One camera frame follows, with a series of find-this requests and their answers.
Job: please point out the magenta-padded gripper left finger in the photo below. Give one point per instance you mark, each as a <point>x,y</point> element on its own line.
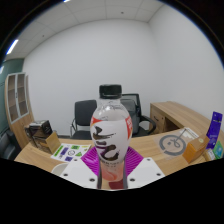
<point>79,171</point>

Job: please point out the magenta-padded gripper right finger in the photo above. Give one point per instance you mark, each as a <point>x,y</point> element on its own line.
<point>143,171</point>

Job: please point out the orange small box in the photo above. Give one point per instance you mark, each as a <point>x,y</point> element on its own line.
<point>195,148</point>

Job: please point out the long ceiling light panel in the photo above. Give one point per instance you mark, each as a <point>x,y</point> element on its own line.
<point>12,46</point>
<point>67,1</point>

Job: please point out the brown cardboard box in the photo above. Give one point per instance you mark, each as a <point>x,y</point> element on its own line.
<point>54,142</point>

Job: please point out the black office chair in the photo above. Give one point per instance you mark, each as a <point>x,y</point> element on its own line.
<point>83,116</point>

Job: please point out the clear drink bottle black cap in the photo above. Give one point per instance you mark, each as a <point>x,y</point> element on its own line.
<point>110,133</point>

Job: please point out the black leather armchair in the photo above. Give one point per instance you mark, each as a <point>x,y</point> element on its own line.
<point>7,146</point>

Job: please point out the round grey printed disc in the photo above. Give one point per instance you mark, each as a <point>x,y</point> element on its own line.
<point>163,143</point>

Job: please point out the white paper sheet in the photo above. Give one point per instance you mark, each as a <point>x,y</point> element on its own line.
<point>191,132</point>

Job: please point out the wooden shelf cabinet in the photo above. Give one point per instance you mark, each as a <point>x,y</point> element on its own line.
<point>18,110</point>

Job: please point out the dark printed carton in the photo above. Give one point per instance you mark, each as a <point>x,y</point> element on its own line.
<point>38,130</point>

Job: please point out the wooden side desk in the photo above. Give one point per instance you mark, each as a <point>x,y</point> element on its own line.
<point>176,113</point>

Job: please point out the purple standing card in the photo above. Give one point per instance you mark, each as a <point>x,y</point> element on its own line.
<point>215,128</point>

